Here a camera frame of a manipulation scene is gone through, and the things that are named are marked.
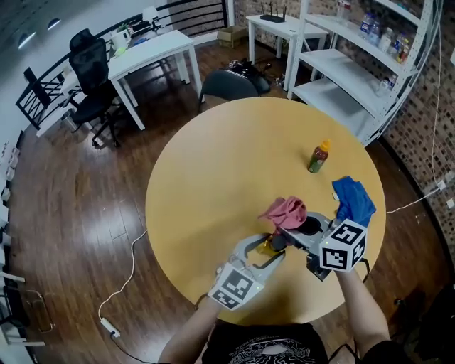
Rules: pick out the cardboard box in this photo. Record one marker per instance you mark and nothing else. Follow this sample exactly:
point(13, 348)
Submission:
point(231, 35)

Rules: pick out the row of white boxes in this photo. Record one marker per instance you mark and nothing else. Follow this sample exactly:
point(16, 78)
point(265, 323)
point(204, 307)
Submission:
point(12, 160)

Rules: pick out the black router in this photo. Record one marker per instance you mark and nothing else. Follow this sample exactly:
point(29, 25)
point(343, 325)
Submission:
point(273, 17)

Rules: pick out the small white side table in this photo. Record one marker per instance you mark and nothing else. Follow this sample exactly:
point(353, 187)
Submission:
point(284, 25)

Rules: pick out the white metal shelf rack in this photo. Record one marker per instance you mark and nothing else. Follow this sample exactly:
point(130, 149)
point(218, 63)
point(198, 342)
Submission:
point(341, 64)

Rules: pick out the blue cloth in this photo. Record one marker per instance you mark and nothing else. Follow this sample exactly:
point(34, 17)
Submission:
point(355, 199)

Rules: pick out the white power strip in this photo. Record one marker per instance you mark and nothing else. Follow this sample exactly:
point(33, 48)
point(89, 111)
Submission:
point(110, 327)

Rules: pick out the person's left forearm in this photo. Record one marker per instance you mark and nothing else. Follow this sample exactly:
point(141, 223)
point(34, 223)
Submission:
point(192, 334)

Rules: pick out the black pendant lamp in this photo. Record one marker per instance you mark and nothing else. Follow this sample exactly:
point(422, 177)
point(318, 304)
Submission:
point(26, 40)
point(54, 24)

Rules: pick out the black office chair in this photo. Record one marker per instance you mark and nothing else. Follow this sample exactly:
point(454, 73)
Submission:
point(89, 64)
point(437, 320)

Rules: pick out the grey padded chair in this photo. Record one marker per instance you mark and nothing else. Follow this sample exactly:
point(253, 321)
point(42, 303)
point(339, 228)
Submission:
point(227, 85)

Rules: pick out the pink cloth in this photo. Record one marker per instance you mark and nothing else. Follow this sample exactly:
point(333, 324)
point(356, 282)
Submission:
point(284, 211)

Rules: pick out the white wall outlet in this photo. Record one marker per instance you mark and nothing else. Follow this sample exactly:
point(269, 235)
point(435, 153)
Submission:
point(450, 204)
point(441, 185)

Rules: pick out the person's right forearm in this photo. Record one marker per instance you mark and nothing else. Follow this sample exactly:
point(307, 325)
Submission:
point(362, 313)

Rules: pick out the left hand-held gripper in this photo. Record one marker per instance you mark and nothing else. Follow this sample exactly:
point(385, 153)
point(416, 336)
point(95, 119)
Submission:
point(234, 284)

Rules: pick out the white paper sheet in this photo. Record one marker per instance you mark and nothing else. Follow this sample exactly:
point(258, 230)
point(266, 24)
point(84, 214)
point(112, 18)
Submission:
point(452, 55)

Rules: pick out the small green object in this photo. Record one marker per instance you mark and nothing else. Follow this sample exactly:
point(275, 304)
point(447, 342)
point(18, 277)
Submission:
point(119, 52)

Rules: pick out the silver trash bin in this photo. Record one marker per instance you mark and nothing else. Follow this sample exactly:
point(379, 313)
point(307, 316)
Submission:
point(68, 120)

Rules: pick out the green-label sauce bottle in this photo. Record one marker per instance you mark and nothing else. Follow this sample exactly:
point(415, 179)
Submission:
point(317, 160)

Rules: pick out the black bag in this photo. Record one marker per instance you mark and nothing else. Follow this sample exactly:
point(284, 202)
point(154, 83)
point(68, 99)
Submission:
point(257, 80)

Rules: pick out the small clear bottle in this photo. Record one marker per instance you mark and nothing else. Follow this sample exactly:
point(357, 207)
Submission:
point(385, 85)

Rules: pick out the person's black printed shirt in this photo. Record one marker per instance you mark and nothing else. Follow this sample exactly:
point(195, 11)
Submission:
point(249, 337)

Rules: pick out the white table lamp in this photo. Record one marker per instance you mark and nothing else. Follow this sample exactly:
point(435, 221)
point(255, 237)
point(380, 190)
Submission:
point(150, 13)

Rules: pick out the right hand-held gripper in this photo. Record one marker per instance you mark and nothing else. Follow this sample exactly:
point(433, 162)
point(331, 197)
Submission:
point(341, 249)

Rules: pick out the small yellow bottle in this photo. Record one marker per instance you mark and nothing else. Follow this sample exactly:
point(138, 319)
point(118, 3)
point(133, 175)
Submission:
point(264, 246)

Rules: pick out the row of assorted plastic bottles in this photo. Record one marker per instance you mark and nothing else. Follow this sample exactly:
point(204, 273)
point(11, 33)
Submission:
point(373, 28)

